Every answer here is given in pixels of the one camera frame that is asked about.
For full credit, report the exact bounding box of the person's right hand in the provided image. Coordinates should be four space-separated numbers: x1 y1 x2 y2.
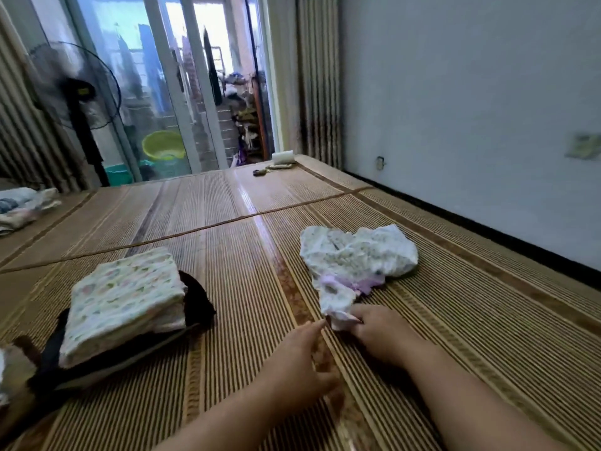
349 303 424 367

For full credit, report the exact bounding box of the person's left hand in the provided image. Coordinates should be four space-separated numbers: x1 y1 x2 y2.
261 317 341 414

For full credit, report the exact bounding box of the folded striped blanket stack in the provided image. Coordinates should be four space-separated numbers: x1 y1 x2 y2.
0 187 62 233

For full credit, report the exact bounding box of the person's right forearm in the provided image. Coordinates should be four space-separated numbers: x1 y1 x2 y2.
399 338 565 451

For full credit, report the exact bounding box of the small teal bucket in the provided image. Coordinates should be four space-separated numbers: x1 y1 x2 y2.
103 159 156 188

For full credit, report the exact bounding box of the dark grey garment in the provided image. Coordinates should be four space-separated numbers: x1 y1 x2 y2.
28 270 217 410

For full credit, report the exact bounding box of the beige patterned curtain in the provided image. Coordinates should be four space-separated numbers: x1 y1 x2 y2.
295 0 347 170
0 4 95 194

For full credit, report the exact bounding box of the sliding glass balcony door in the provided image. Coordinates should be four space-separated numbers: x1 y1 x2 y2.
28 0 283 179

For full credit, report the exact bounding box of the person's left forearm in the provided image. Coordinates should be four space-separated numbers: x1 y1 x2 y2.
155 380 302 451

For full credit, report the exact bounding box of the cluttered balcony shelf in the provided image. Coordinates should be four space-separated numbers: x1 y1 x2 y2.
220 70 274 165

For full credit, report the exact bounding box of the bamboo bed mat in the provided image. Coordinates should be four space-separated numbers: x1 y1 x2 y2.
0 155 601 451

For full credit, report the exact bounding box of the small floral white garment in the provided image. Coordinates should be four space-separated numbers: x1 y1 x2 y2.
300 223 420 331

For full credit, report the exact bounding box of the beige wall switch plate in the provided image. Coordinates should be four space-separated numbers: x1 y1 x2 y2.
566 133 601 162

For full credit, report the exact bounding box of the black standing fan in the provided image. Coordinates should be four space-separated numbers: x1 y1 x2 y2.
26 42 123 189

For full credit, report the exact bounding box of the yellow green basin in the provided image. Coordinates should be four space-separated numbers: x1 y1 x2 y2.
141 130 187 163

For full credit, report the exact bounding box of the white floral print garment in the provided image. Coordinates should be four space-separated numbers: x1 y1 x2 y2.
59 247 188 370

